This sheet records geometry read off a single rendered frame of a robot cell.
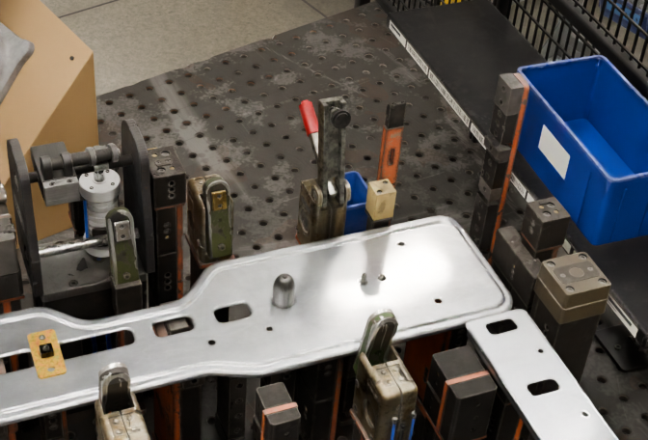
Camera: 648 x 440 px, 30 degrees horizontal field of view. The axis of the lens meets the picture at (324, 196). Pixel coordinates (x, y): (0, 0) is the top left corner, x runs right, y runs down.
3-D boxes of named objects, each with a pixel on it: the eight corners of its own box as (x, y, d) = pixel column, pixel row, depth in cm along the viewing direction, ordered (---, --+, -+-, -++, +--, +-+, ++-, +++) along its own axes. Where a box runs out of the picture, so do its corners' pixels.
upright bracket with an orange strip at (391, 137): (359, 340, 210) (390, 106, 179) (356, 335, 211) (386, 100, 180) (374, 336, 211) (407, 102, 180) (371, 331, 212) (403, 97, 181)
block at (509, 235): (501, 410, 200) (534, 278, 181) (469, 359, 209) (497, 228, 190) (517, 405, 201) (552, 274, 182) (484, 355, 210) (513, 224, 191)
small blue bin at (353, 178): (320, 248, 228) (324, 211, 223) (302, 215, 235) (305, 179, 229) (373, 236, 232) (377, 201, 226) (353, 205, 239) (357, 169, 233)
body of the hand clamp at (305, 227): (301, 362, 205) (314, 205, 183) (286, 335, 210) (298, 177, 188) (333, 354, 207) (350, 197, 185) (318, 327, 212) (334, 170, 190)
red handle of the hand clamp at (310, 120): (321, 197, 182) (293, 100, 186) (317, 201, 184) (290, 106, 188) (347, 191, 184) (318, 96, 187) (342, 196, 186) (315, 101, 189)
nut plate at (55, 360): (67, 373, 161) (67, 367, 160) (39, 379, 159) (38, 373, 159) (54, 329, 166) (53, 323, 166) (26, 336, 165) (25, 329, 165)
